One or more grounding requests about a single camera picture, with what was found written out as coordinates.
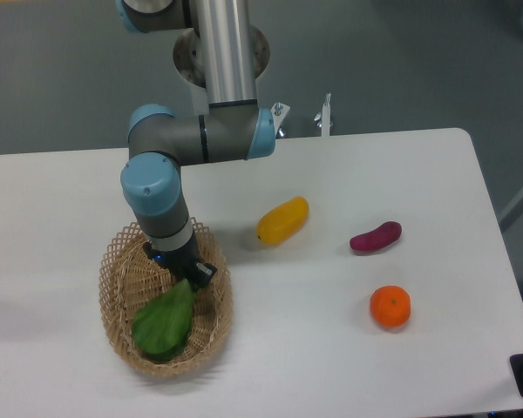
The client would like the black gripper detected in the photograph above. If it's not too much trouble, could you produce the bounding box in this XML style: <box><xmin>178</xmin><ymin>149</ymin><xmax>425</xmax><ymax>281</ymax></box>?
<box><xmin>142</xmin><ymin>234</ymin><xmax>216</xmax><ymax>292</ymax></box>

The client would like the green bok choy vegetable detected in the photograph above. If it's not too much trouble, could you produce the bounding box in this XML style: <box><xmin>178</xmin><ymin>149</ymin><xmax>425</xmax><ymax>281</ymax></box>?
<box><xmin>132</xmin><ymin>280</ymin><xmax>196</xmax><ymax>362</ymax></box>

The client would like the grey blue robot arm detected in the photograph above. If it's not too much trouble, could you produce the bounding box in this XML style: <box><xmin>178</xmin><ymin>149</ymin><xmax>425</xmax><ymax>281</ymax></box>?
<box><xmin>116</xmin><ymin>1</ymin><xmax>276</xmax><ymax>290</ymax></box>

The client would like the woven wicker basket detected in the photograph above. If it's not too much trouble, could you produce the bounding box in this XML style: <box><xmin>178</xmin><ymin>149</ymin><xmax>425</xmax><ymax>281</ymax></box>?
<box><xmin>99</xmin><ymin>219</ymin><xmax>233</xmax><ymax>377</ymax></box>

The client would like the yellow mango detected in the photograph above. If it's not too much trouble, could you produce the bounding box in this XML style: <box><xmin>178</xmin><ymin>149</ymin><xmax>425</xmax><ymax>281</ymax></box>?
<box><xmin>255</xmin><ymin>196</ymin><xmax>309</xmax><ymax>246</ymax></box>

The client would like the purple sweet potato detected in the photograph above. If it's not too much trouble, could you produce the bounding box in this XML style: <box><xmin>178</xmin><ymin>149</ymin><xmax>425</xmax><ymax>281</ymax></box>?
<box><xmin>350</xmin><ymin>221</ymin><xmax>403</xmax><ymax>253</ymax></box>

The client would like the orange tangerine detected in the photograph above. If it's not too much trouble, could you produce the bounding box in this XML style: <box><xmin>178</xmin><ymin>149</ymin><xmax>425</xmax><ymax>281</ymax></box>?
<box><xmin>370</xmin><ymin>285</ymin><xmax>411</xmax><ymax>328</ymax></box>

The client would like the white metal frame bracket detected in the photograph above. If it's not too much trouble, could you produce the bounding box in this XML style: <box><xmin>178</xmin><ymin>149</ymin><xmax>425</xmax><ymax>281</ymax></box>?
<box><xmin>270</xmin><ymin>92</ymin><xmax>333</xmax><ymax>139</ymax></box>

